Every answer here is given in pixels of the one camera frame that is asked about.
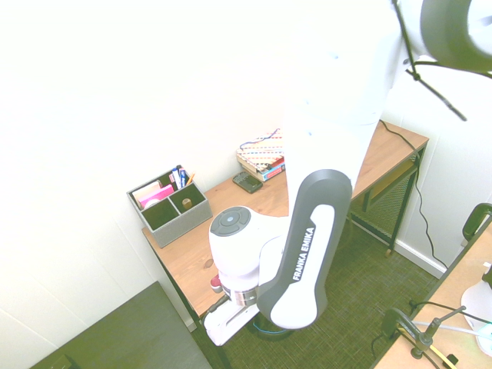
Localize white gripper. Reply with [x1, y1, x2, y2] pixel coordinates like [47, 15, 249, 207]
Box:
[202, 303, 267, 347]

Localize blue and black headphones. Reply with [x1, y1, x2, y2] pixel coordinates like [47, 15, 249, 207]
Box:
[251, 315, 294, 341]

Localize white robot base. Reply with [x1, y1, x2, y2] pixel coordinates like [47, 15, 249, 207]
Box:
[460, 261, 492, 340]

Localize grey desk organizer box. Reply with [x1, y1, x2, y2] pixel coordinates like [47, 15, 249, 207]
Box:
[126, 168, 214, 248]

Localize black calculator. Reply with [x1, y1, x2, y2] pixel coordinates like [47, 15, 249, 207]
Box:
[231, 171, 264, 194]

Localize pink sticky note pad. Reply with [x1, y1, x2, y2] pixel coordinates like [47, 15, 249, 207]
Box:
[138, 184, 175, 211]

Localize blue book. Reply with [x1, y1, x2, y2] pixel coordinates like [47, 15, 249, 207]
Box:
[256, 161, 288, 183]

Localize beige notepad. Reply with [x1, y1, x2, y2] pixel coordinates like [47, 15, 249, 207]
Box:
[131, 180, 163, 209]

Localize black table clamp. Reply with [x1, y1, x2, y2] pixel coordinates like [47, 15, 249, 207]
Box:
[381, 306, 424, 349]

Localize light wooden robot table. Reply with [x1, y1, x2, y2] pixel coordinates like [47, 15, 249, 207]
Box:
[371, 221, 492, 369]

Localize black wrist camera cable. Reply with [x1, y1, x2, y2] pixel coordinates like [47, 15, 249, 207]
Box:
[206, 294, 232, 319]

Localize wooden desk with black frame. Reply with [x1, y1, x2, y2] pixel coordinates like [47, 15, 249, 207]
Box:
[141, 119, 430, 369]

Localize black camera stand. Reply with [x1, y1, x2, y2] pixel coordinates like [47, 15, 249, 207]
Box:
[410, 305, 469, 361]

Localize black lamp power cable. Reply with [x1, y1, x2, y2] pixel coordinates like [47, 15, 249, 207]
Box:
[379, 120, 450, 270]

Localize black clamp handle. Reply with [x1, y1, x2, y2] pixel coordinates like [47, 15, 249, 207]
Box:
[460, 202, 492, 242]

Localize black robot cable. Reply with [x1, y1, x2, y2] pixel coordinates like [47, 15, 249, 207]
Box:
[391, 0, 492, 122]

